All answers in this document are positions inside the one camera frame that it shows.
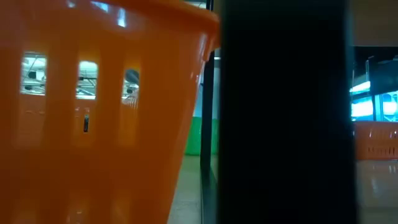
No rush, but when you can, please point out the orange plastic basket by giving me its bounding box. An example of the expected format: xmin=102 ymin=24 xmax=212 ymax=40
xmin=353 ymin=121 xmax=398 ymax=161
xmin=0 ymin=0 xmax=221 ymax=224

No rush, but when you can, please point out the bright window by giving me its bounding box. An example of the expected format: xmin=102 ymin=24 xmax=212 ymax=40
xmin=349 ymin=79 xmax=398 ymax=122

